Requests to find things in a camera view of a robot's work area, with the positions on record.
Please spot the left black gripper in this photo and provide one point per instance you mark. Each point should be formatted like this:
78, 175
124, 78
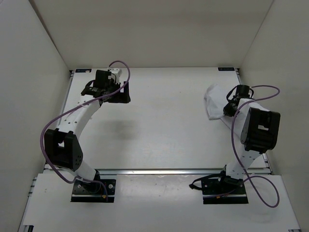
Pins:
122, 96

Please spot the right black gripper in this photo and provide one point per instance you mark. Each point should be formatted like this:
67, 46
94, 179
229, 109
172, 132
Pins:
226, 110

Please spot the white skirt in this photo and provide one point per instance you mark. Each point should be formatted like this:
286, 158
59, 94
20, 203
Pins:
215, 101

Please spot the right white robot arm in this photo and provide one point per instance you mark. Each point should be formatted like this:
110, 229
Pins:
256, 127

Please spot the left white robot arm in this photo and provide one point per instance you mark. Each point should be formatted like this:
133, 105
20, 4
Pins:
61, 145

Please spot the right blue label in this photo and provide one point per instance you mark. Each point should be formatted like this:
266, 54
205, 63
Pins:
226, 69

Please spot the blue label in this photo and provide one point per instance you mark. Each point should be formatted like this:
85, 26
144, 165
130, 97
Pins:
83, 70
226, 69

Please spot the left blue label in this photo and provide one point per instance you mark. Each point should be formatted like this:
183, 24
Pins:
83, 70

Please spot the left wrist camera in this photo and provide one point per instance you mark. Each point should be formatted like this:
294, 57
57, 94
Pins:
115, 71

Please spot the aluminium rail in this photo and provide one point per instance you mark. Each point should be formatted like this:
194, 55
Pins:
158, 171

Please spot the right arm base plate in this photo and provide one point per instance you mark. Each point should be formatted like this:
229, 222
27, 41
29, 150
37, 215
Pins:
215, 191

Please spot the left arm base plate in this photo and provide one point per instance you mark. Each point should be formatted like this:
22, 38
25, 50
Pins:
83, 192

